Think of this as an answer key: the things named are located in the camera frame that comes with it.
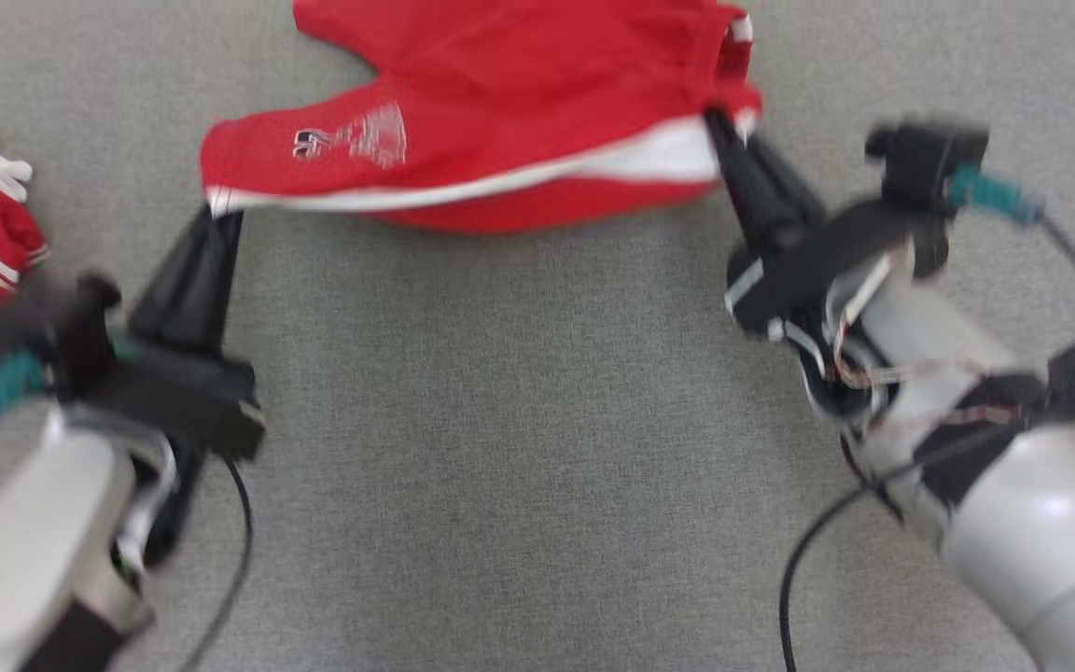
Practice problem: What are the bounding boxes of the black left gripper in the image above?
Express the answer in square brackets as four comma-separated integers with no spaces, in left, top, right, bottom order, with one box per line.
[80,207,266,460]

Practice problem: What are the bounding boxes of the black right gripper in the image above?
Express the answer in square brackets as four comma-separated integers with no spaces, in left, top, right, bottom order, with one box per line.
[705,110,954,342]

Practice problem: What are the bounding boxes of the red white basketball shorts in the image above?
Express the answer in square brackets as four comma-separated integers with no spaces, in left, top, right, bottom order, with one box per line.
[200,0,764,234]

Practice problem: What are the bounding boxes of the grey fabric sofa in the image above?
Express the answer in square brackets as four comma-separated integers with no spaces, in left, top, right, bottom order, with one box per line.
[0,0,1075,672]

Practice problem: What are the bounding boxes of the right teal plug camera cable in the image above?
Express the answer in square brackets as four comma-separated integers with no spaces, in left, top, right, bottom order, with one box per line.
[948,161,1075,309]

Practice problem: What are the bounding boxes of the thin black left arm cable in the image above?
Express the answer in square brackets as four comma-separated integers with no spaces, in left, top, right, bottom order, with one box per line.
[178,455,254,672]

